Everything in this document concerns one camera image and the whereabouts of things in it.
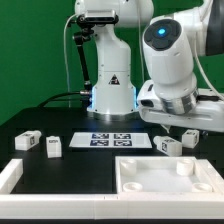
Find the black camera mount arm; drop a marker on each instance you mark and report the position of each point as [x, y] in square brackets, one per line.
[80, 38]

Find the white square table top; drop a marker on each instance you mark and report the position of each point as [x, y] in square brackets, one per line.
[161, 174]

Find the white marker tag sheet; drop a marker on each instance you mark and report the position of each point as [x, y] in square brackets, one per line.
[110, 140]

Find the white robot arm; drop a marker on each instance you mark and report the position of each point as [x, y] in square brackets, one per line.
[171, 45]

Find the white U-shaped obstacle fence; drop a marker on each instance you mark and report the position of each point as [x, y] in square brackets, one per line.
[137, 205]

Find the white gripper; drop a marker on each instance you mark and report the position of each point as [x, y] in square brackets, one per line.
[207, 115]

